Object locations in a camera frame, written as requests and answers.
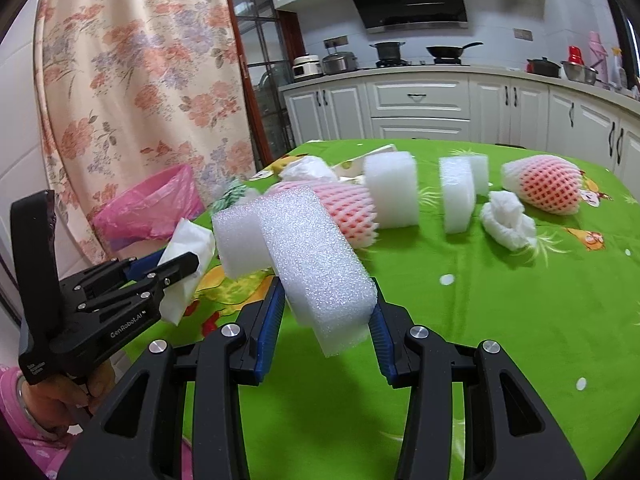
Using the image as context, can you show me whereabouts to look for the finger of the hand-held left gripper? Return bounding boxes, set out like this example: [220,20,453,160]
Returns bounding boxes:
[75,252,202,313]
[61,255,167,303]

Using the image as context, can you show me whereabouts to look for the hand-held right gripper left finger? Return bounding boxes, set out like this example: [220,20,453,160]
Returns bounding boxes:
[57,276,287,480]

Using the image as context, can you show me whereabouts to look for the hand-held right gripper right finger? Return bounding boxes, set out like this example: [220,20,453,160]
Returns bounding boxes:
[367,292,588,480]

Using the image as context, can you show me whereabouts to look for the white paper tissue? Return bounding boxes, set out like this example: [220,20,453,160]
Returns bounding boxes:
[159,219,217,326]

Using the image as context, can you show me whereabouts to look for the pink bag lined bin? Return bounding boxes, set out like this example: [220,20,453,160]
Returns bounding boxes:
[91,163,207,253]

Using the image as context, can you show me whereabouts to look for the large white foam block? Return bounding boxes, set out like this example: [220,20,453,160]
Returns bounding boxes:
[211,185,378,359]

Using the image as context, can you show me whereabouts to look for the white plastic bag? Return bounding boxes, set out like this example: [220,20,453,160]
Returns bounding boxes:
[278,156,340,184]

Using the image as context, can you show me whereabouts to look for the person's left hand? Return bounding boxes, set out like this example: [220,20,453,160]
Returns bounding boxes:
[20,360,117,432]

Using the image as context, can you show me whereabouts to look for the green white wrapper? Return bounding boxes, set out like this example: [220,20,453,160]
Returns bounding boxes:
[214,180,261,213]

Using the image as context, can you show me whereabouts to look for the green printed tablecloth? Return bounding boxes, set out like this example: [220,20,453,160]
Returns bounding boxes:
[170,137,640,480]

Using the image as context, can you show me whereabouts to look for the pink foam fruit net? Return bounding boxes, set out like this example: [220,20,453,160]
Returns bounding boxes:
[270,181,377,249]
[501,155,585,217]

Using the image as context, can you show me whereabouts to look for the crumpled white tissue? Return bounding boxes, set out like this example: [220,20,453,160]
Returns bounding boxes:
[480,191,539,252]

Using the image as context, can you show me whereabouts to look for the floral curtain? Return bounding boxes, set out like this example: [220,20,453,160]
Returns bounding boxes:
[31,0,257,266]

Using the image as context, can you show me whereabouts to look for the white rice cooker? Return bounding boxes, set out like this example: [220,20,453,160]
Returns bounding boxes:
[292,55,323,81]

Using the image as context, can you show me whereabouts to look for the white base cabinets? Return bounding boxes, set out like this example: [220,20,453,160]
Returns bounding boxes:
[277,67,640,181]

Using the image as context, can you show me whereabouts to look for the brown framed glass door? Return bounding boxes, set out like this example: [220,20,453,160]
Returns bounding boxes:
[217,0,306,171]

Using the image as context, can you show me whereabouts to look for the steel pressure cooker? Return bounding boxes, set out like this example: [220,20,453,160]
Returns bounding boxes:
[321,51,359,76]

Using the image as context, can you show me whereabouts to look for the gas stove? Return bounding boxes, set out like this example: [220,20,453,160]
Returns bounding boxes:
[375,57,471,68]

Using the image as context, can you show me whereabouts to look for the black cooking pot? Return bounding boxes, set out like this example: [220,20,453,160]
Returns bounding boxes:
[369,41,407,63]

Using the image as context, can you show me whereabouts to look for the black wok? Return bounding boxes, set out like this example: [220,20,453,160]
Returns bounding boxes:
[426,41,484,61]

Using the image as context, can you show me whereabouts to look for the red and black pot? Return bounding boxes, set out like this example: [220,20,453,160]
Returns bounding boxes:
[526,56,562,78]

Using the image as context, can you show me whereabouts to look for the steel bowl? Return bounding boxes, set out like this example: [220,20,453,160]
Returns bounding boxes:
[560,60,601,85]

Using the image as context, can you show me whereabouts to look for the white spray bottle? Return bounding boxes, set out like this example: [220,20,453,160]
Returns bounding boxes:
[611,47,628,91]

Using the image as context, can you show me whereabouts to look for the silver bracelet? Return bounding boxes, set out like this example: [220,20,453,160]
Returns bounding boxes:
[14,374,57,432]

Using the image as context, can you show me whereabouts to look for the dark window frame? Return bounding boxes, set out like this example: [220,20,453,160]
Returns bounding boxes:
[597,0,640,86]

